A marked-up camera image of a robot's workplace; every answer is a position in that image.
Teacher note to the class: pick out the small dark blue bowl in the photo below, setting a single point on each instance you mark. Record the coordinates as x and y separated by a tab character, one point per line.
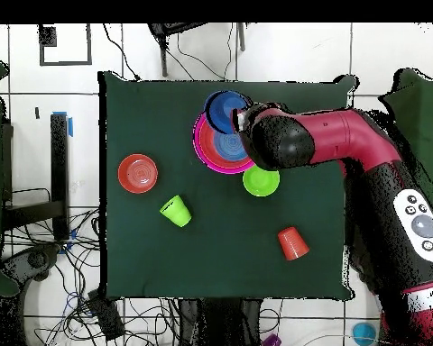
222	111

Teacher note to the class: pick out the small light blue bowl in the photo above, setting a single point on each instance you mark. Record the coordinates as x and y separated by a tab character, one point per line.
229	147

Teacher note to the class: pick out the green cup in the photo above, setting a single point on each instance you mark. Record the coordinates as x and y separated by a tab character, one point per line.
176	212

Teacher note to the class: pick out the orange cup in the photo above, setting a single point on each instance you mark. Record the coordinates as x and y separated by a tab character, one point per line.
292	245

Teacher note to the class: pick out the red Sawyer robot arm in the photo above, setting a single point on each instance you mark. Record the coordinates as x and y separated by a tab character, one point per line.
346	137

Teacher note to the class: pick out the large orange bowl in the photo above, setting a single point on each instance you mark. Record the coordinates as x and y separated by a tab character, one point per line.
207	147

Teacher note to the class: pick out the large pink bowl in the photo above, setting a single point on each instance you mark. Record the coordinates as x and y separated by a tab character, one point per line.
216	170

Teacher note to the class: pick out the small green bowl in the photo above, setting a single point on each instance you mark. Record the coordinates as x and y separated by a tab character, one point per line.
261	182

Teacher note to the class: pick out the small orange bowl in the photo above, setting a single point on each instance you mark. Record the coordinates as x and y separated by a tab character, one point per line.
138	173

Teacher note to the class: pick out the dark green tablecloth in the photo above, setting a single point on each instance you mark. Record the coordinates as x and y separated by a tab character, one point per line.
220	259

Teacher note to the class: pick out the blue tape strip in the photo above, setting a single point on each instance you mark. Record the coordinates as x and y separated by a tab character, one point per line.
70	128

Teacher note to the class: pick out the black metal stand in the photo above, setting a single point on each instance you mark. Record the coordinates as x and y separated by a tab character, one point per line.
59	162

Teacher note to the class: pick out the small purple object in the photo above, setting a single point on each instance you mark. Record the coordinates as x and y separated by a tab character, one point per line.
272	341

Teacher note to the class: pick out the black power brick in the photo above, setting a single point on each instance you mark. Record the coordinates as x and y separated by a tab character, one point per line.
106	317

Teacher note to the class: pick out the grey wheeled base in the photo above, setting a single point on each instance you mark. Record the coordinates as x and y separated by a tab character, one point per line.
36	259

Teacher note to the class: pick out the blue disc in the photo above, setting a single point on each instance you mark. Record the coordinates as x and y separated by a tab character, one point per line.
363	333

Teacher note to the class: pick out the black camera tripod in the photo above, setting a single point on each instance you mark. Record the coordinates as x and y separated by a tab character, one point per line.
163	54

